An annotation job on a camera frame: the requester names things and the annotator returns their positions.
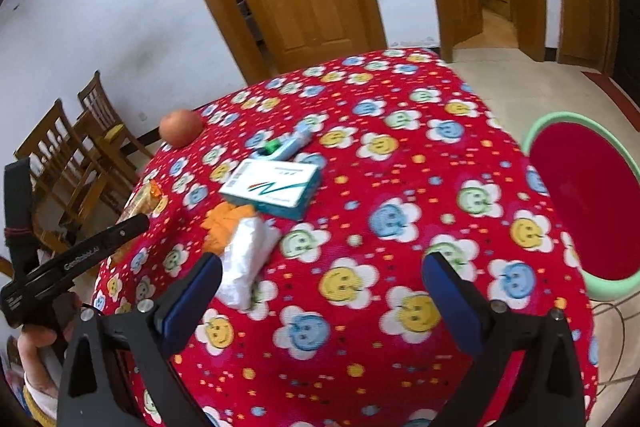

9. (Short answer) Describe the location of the green red trash bin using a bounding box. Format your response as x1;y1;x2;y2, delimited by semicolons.
522;112;639;301

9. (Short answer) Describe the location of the orange wrapper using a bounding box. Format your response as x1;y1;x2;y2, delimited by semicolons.
201;202;256;256

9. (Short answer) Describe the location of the white teal medicine box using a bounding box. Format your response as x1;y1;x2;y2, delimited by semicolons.
218;159;321;221

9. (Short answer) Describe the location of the blue green tube item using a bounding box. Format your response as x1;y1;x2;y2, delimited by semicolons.
250;122;312;161

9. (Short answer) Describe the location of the left hand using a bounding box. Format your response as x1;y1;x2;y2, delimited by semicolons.
17;325;58;398

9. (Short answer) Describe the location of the red apple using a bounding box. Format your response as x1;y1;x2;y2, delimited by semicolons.
158;109;204;148

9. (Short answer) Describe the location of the wooden chair near wall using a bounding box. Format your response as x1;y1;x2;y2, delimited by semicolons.
77;70;153;181

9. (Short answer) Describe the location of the wooden chair at edge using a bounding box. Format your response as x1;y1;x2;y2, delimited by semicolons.
14;98;138;254

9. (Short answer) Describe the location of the orange snack packet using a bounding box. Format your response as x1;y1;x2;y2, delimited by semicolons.
107;180;163;268

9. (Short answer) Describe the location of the red door mat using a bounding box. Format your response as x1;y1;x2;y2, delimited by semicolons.
584;72;640;132

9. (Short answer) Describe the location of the low wooden wall cabinet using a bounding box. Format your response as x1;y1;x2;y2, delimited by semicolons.
558;0;618;74

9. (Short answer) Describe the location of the red smiley flower tablecloth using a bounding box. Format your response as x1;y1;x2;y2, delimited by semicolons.
93;49;598;426

